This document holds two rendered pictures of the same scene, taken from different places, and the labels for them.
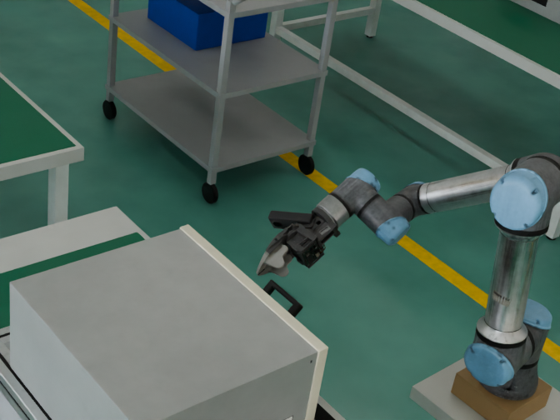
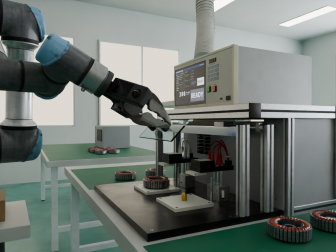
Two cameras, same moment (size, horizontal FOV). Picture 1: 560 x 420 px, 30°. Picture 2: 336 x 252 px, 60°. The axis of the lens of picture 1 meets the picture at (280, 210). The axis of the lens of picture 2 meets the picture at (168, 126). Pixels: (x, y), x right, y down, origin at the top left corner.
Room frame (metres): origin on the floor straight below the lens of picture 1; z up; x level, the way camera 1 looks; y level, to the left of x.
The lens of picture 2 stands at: (2.75, 0.26, 1.06)
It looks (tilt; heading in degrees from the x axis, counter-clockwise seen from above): 1 degrees down; 197
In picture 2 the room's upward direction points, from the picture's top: straight up
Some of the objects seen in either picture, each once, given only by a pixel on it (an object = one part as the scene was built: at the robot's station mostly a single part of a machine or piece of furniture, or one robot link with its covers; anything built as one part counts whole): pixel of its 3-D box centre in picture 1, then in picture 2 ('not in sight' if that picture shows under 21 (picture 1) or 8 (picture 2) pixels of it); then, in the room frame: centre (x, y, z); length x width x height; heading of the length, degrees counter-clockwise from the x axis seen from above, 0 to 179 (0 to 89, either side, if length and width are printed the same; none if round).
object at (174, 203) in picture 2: not in sight; (184, 202); (1.75, 0.01, 0.78); 0.15 x 0.15 x 0.01; 43
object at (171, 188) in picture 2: not in sight; (156, 188); (1.58, -0.16, 0.78); 0.15 x 0.15 x 0.01; 43
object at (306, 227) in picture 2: not in sight; (289, 228); (1.90, 0.34, 0.77); 0.11 x 0.11 x 0.04
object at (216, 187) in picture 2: not in sight; (218, 191); (1.66, 0.11, 0.80); 0.07 x 0.05 x 0.06; 43
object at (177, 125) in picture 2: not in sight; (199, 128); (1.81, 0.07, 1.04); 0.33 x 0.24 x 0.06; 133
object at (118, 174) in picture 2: not in sight; (125, 175); (1.31, -0.43, 0.77); 0.11 x 0.11 x 0.04
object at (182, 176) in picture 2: not in sight; (185, 180); (1.48, -0.05, 0.80); 0.07 x 0.05 x 0.06; 43
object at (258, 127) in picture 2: not in sight; (207, 126); (1.55, 0.06, 1.04); 0.62 x 0.02 x 0.03; 43
